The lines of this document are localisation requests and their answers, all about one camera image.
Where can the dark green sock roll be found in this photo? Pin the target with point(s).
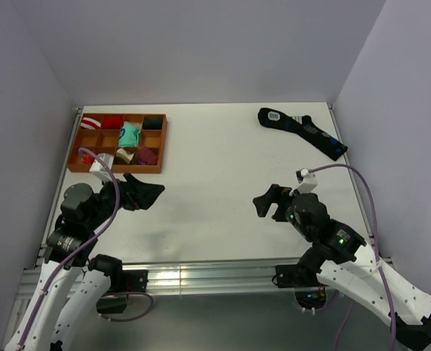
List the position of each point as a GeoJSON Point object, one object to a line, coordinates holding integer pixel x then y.
{"type": "Point", "coordinates": [153, 122]}

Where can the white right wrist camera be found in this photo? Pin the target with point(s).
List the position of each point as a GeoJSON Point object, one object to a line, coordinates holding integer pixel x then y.
{"type": "Point", "coordinates": [306, 182]}

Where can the black blue sock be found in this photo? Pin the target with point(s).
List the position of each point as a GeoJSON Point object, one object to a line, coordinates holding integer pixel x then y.
{"type": "Point", "coordinates": [304, 127]}

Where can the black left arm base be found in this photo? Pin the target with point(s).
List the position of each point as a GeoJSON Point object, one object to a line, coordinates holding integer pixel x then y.
{"type": "Point", "coordinates": [131, 281]}

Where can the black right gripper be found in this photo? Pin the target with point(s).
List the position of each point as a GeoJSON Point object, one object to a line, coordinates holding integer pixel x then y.
{"type": "Point", "coordinates": [274, 194]}

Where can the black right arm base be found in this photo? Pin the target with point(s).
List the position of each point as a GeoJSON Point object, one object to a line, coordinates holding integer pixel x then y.
{"type": "Point", "coordinates": [310, 295]}

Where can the teal sock roll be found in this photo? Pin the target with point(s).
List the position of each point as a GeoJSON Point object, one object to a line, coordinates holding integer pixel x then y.
{"type": "Point", "coordinates": [129, 136]}

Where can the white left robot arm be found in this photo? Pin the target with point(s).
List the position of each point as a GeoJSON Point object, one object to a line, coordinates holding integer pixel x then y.
{"type": "Point", "coordinates": [51, 318]}

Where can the orange compartment tray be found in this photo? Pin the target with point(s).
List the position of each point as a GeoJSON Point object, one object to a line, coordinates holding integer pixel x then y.
{"type": "Point", "coordinates": [106, 141]}

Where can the brown striped sock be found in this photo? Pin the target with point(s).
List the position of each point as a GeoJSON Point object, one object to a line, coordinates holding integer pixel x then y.
{"type": "Point", "coordinates": [125, 156]}

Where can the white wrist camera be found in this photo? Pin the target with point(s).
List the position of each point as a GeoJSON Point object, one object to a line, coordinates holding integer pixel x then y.
{"type": "Point", "coordinates": [96, 168]}
{"type": "Point", "coordinates": [306, 182]}

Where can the red white striped sock roll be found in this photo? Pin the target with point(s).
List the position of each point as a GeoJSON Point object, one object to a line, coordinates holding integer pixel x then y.
{"type": "Point", "coordinates": [90, 123]}

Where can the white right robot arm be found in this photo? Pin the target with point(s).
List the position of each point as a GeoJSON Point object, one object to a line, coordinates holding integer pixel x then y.
{"type": "Point", "coordinates": [340, 258]}

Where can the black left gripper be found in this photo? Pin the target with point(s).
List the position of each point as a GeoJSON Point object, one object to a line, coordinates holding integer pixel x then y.
{"type": "Point", "coordinates": [145, 193]}

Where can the aluminium mounting rail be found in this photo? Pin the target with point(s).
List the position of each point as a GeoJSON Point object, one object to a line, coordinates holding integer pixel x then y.
{"type": "Point", "coordinates": [174, 278]}

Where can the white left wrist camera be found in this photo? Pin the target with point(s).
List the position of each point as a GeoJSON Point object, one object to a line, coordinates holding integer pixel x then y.
{"type": "Point", "coordinates": [96, 168]}

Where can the purple sock roll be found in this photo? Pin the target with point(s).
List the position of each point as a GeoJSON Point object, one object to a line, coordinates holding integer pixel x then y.
{"type": "Point", "coordinates": [145, 156]}

